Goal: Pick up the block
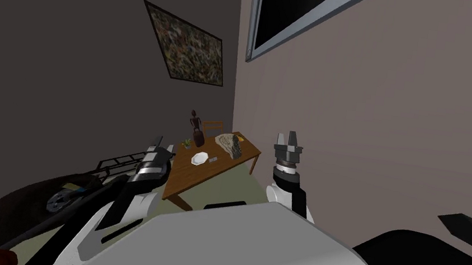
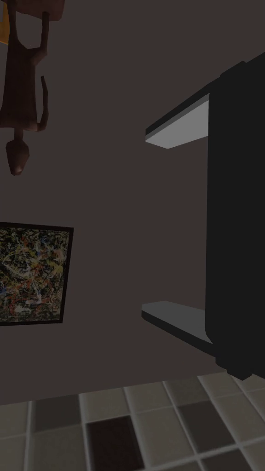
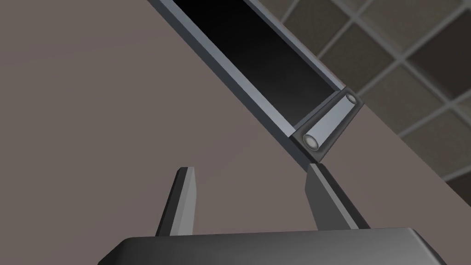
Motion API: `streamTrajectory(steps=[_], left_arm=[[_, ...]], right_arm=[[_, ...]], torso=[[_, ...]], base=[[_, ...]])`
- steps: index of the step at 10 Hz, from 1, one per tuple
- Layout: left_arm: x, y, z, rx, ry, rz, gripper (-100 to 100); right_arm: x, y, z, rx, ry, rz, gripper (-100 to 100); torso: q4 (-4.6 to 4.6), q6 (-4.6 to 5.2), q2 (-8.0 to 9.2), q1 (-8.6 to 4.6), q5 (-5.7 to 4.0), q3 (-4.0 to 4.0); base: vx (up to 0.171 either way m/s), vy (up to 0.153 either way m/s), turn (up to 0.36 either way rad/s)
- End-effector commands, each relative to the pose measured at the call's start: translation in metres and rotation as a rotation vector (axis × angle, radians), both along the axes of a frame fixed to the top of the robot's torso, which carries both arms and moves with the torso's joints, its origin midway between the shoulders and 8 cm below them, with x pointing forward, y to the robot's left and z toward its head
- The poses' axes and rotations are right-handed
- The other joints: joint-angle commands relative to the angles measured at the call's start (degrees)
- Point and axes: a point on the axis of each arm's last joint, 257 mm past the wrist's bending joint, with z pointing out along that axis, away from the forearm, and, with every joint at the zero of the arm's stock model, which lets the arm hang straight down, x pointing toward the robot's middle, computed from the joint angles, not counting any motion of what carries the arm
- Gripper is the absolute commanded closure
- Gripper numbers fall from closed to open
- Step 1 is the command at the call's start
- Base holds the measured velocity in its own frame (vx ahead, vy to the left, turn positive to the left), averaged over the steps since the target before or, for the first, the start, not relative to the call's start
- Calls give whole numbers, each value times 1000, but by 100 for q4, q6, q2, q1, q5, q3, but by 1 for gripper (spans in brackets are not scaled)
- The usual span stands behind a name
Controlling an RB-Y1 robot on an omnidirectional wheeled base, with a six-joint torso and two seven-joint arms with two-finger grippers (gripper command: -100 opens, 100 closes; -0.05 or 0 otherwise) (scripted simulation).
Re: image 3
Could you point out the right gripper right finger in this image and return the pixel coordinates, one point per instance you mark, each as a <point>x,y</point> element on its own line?
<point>329,206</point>

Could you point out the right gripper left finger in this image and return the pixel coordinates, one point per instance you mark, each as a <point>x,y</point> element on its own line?
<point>182,206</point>

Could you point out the black appliance door grey frame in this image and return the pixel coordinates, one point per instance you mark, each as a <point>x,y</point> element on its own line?
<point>257,48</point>

